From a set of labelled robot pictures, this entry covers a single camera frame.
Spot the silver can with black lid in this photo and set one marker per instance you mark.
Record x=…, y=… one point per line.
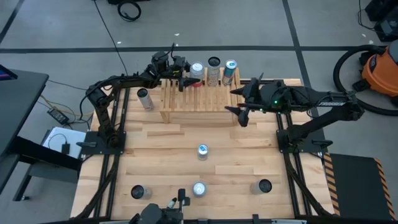
x=213, y=74
x=262, y=186
x=146, y=101
x=140, y=192

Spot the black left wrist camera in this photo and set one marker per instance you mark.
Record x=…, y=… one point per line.
x=160, y=60

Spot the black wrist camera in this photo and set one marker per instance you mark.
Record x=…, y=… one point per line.
x=281, y=95
x=160, y=60

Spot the black equipment case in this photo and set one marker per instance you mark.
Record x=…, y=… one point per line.
x=388, y=31
x=382, y=7

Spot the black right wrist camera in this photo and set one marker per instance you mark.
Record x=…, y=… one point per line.
x=281, y=95

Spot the black aluminium table frame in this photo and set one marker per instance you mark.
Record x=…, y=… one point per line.
x=112, y=186

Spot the black jointed device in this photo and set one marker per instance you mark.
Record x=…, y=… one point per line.
x=155, y=215

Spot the blue lit screen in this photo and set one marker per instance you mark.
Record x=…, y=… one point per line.
x=4, y=74

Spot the orange shop vacuum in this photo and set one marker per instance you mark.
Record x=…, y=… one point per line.
x=335, y=76
x=379, y=74

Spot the red and white soda can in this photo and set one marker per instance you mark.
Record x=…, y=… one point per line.
x=196, y=73

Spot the white edge bracket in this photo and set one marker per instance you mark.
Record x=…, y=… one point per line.
x=115, y=222
x=289, y=222

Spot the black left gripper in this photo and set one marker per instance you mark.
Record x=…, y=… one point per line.
x=179, y=67

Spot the white flat box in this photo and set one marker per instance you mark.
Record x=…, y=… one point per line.
x=55, y=146

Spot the blue energy drink can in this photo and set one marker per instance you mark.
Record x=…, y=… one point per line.
x=228, y=73
x=203, y=151

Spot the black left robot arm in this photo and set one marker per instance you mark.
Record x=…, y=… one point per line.
x=124, y=81

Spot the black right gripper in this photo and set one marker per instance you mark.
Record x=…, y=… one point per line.
x=261, y=95

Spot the black desk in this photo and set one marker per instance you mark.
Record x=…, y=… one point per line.
x=7, y=124

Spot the black hazard-striped floor mat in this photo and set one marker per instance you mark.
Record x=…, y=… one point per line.
x=357, y=186

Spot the wooden slatted shelf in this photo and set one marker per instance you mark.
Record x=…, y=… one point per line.
x=202, y=102

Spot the black power brick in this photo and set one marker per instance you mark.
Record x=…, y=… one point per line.
x=58, y=115

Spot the small black plug adapter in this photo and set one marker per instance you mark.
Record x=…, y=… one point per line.
x=65, y=148

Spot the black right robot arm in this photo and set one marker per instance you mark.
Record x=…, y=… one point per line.
x=329, y=104

